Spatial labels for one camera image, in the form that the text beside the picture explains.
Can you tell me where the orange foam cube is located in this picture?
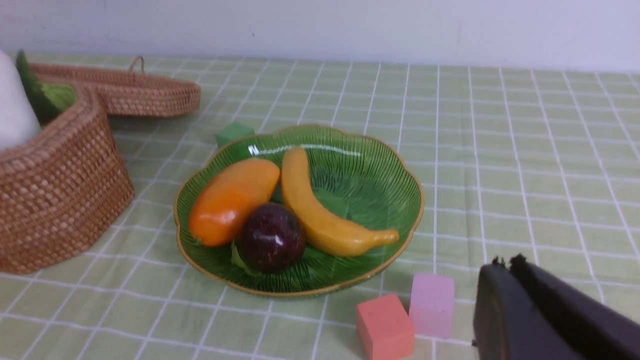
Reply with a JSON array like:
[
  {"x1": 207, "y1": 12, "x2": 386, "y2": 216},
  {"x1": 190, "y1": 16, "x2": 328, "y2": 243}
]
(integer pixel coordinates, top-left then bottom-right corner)
[{"x1": 356, "y1": 293, "x2": 415, "y2": 360}]

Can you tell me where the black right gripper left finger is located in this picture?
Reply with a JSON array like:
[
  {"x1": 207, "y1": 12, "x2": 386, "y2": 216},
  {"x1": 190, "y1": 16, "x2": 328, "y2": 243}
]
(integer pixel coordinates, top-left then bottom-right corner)
[{"x1": 472, "y1": 257, "x2": 584, "y2": 360}]

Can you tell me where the green checkered tablecloth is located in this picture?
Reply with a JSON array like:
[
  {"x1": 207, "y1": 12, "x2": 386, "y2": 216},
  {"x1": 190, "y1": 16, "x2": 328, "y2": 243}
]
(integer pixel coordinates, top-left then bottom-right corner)
[{"x1": 1, "y1": 55, "x2": 639, "y2": 360}]

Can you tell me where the woven wicker basket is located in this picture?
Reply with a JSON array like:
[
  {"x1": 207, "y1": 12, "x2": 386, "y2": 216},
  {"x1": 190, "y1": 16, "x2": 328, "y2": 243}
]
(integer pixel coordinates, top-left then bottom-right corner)
[{"x1": 0, "y1": 82, "x2": 135, "y2": 274}]

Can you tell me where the pink foam cube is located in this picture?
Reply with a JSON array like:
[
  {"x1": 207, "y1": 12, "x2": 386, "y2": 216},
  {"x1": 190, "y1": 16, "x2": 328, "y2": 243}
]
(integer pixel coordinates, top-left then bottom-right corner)
[{"x1": 408, "y1": 272, "x2": 455, "y2": 339}]

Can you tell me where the green foam cube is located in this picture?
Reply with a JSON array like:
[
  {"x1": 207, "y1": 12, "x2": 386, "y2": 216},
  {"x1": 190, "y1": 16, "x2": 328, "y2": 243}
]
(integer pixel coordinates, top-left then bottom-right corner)
[{"x1": 215, "y1": 121, "x2": 255, "y2": 149}]

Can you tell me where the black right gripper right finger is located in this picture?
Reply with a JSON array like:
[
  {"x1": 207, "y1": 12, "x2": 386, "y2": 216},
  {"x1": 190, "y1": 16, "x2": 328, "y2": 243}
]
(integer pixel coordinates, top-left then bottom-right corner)
[{"x1": 509, "y1": 254, "x2": 639, "y2": 360}]

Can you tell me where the woven basket lid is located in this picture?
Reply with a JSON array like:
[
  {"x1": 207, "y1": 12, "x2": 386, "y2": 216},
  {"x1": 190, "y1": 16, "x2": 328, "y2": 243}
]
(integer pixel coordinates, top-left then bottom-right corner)
[{"x1": 30, "y1": 55, "x2": 201, "y2": 117}]

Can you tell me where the white radish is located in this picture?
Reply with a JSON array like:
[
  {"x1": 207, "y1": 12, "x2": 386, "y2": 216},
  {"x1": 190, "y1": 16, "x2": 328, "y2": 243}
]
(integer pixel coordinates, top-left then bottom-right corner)
[{"x1": 0, "y1": 51, "x2": 41, "y2": 151}]

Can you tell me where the purple mangosteen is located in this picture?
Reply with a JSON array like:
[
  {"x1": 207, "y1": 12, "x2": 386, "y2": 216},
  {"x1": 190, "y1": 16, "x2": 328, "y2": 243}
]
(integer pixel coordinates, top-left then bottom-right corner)
[{"x1": 234, "y1": 202, "x2": 307, "y2": 274}]

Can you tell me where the orange mango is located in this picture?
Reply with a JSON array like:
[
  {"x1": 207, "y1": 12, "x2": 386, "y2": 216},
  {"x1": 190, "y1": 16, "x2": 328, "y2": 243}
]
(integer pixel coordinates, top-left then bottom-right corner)
[{"x1": 188, "y1": 158, "x2": 281, "y2": 248}]

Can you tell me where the yellow banana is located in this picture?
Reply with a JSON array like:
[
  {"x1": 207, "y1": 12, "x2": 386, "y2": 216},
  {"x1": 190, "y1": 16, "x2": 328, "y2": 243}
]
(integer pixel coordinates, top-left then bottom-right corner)
[{"x1": 280, "y1": 146, "x2": 400, "y2": 258}]

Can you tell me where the green glass leaf plate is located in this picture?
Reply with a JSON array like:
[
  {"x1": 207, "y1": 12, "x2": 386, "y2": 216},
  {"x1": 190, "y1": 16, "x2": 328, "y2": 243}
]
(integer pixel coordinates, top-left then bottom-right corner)
[{"x1": 173, "y1": 124, "x2": 425, "y2": 298}]

